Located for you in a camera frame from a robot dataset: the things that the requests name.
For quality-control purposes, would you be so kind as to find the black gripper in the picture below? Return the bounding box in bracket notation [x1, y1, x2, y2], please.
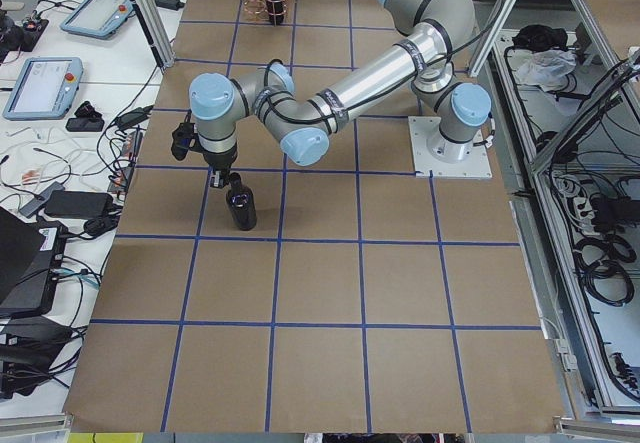
[205, 150, 237, 189]

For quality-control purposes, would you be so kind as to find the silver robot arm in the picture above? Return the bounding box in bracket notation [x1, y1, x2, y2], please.
[172, 0, 491, 188]

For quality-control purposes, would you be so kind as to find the black power adapter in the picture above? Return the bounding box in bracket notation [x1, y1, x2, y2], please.
[154, 0, 185, 11]

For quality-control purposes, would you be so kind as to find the blue teach pendant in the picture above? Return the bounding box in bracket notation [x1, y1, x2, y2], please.
[3, 57, 84, 121]
[60, 0, 133, 40]

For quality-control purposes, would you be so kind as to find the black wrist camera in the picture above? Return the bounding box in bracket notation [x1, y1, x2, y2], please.
[171, 122, 195, 161]

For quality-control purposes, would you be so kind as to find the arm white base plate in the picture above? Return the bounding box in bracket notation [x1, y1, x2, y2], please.
[408, 116, 493, 180]

